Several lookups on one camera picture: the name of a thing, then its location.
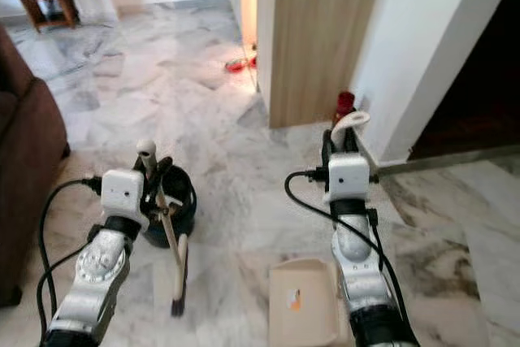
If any red bottle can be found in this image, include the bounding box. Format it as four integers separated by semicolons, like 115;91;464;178
333;91;357;124

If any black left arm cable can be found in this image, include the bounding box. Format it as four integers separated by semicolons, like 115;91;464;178
37;176;105;340

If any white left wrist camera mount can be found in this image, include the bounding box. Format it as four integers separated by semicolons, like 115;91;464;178
100;170;147;230

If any beige long-handled dustpan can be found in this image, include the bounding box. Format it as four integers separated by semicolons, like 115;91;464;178
268;111;371;347

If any red bowl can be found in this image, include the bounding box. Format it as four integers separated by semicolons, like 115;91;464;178
225;56;257;73

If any black waste bin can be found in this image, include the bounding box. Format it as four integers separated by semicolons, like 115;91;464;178
142;164;197;249

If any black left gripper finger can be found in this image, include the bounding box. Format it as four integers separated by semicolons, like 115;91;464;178
151;155;175;195

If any light wood cabinet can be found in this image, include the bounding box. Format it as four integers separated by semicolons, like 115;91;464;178
256;0;387;128

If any brown sofa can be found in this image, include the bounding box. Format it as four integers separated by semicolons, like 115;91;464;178
0;26;70;307

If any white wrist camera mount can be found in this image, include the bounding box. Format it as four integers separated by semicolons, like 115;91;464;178
100;170;147;230
325;154;371;202

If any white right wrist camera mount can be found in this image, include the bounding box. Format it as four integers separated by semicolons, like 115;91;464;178
325;154;371;202

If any beige broom with purple bristles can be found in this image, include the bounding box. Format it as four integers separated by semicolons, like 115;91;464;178
136;140;189;318

